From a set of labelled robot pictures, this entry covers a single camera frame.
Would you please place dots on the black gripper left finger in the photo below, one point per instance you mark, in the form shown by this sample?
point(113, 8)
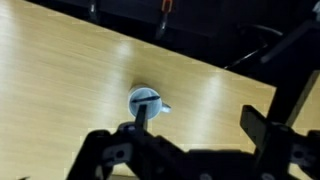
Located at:
point(146, 150)

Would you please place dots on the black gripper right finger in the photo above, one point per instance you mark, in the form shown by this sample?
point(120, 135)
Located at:
point(280, 150)

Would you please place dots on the black tripod stand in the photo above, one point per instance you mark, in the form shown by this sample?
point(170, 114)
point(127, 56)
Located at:
point(293, 66)

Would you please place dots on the white ceramic mug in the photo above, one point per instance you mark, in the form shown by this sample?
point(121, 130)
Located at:
point(151, 108)

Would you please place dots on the orange and black clamp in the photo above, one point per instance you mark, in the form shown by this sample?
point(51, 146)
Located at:
point(165, 13)

